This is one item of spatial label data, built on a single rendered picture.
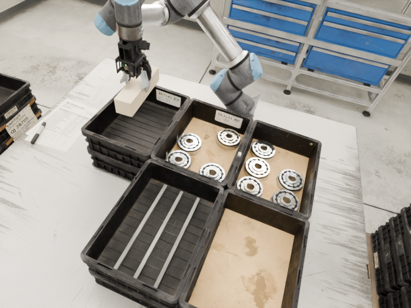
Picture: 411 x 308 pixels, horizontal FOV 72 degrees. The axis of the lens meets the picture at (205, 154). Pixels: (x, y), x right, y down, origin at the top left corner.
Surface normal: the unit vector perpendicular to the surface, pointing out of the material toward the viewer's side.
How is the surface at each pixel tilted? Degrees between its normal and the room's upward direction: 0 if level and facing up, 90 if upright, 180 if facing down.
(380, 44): 90
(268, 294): 0
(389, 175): 0
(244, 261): 0
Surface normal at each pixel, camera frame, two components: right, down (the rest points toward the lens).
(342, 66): -0.29, 0.70
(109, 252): 0.11, -0.65
